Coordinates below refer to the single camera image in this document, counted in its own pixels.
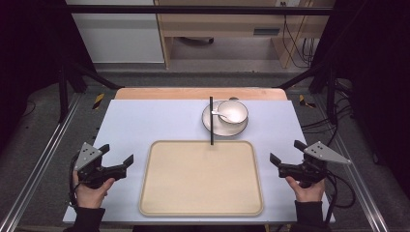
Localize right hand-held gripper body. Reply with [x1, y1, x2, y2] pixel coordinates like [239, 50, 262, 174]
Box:
[278, 140, 352, 189]

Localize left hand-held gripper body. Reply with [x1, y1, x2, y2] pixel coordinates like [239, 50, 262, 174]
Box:
[73, 141, 128, 190]

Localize person's right hand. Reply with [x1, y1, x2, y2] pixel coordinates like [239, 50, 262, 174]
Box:
[285, 175, 327, 203]

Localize person's left hand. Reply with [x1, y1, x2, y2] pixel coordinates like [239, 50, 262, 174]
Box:
[73, 170, 116, 210]

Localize yellow black tape marker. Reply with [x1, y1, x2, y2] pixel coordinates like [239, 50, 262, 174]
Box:
[92, 93, 105, 110]
[298, 94, 317, 109]

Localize black metal stand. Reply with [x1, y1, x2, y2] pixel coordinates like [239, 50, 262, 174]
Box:
[57, 61, 125, 124]
[275, 59, 339, 125]

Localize white plate with dark rim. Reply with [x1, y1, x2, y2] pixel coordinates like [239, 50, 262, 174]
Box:
[201, 100, 249, 137]

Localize white bowl with dark rim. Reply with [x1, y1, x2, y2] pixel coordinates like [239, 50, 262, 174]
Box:
[217, 100, 249, 126]

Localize white ceramic spoon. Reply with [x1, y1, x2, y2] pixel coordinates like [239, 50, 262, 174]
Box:
[211, 109, 240, 125]

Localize black chopsticks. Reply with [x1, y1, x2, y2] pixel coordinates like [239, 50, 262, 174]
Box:
[209, 96, 215, 146]

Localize beige rectangular tray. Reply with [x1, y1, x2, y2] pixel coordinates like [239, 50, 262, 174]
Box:
[138, 139, 265, 218]

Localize wooden table board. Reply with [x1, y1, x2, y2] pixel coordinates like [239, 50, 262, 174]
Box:
[114, 87, 288, 102]

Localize dark curtain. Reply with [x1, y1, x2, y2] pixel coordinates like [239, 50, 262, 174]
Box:
[0, 0, 98, 153]
[310, 0, 410, 199]

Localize white cabinet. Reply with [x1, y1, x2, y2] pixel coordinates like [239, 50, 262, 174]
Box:
[65, 0, 165, 64]

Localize light wooden desk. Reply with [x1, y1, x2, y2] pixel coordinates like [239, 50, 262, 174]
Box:
[154, 0, 337, 70]

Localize black metal crossbar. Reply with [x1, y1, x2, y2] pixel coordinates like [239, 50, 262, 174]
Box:
[66, 5, 335, 15]

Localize left hand-held gripper cable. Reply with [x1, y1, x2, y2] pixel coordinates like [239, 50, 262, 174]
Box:
[68, 153, 82, 209]

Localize hand-held gripper cable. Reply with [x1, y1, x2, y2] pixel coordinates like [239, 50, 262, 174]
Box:
[323, 170, 357, 225]
[68, 153, 82, 209]

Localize right hand-held gripper cable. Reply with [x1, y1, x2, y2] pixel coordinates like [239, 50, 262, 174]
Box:
[323, 170, 357, 225]

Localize black floor cables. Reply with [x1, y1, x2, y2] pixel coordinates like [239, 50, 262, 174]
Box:
[301, 78, 356, 148]

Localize aluminium rail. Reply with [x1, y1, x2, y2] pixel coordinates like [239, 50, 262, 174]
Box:
[317, 96, 391, 232]
[0, 93, 83, 232]

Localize black hanging cables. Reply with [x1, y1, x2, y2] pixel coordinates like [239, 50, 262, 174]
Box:
[279, 1, 318, 70]

